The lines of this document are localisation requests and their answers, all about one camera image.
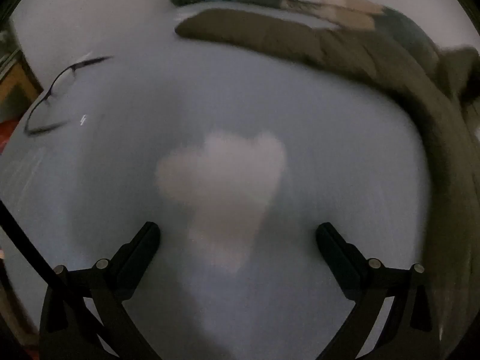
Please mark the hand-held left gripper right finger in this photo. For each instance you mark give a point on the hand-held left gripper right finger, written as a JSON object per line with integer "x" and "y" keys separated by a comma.
{"x": 330, "y": 247}

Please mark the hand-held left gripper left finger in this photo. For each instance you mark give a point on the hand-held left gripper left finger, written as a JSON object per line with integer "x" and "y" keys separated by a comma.
{"x": 147, "y": 245}

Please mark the olive green hoodie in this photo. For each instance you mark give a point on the olive green hoodie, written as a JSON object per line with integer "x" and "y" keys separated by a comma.
{"x": 300, "y": 41}

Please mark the light blue cloud bed sheet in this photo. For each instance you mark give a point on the light blue cloud bed sheet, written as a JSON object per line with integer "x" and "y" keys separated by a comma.
{"x": 187, "y": 101}

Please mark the red cloth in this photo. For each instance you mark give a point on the red cloth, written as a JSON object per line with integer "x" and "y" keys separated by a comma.
{"x": 5, "y": 135}

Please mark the black-rimmed eyeglasses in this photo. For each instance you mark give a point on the black-rimmed eyeglasses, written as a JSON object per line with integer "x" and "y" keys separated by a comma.
{"x": 71, "y": 68}

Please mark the wooden furniture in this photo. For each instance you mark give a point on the wooden furniture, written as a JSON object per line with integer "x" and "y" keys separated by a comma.
{"x": 15, "y": 90}

